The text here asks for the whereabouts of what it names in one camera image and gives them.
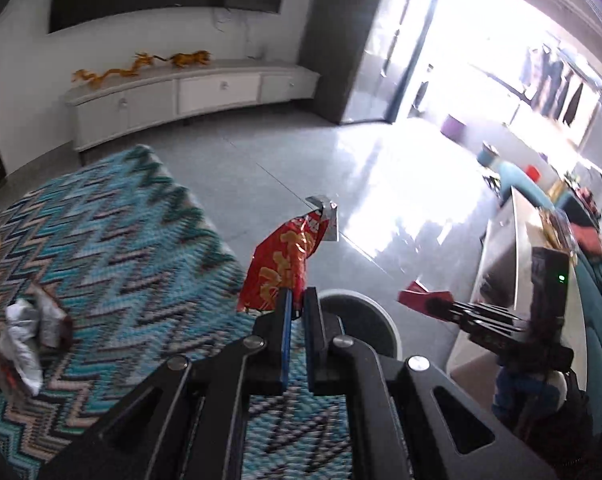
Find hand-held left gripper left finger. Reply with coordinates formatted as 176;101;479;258
41;289;295;480

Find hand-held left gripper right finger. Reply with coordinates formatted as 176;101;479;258
304;286;558;480

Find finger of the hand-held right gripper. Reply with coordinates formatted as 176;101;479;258
427;296;530;321
433;316;530;337

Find red wrapper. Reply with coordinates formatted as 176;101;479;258
398;281;454;312

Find white round trash can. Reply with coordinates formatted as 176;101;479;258
318;287;403;362

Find red snack packet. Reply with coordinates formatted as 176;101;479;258
237;194;340;318

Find white coffee table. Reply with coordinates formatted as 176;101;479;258
451;187;589;396

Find teal chair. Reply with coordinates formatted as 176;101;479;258
498;162;556;211

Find teal bin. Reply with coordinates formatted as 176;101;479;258
477;142;502;167

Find teal zigzag knitted blanket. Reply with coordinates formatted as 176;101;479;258
0;145;412;480

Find hanging clothes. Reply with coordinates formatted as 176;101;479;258
518;45;589;126

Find brown wrapper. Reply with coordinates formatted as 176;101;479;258
34;285;75;352

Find white television cabinet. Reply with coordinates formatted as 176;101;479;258
64;58;322;153

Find white crumpled wrapper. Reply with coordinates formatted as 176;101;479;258
0;300;45;397

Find grey double-door refrigerator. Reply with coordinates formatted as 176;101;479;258
298;0;439;126

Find golden tiger figurine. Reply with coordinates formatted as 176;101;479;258
168;50;212;69

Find golden dragon figurine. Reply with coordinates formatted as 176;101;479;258
72;52;156;88

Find black television cable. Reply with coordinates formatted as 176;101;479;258
212;6;256;57

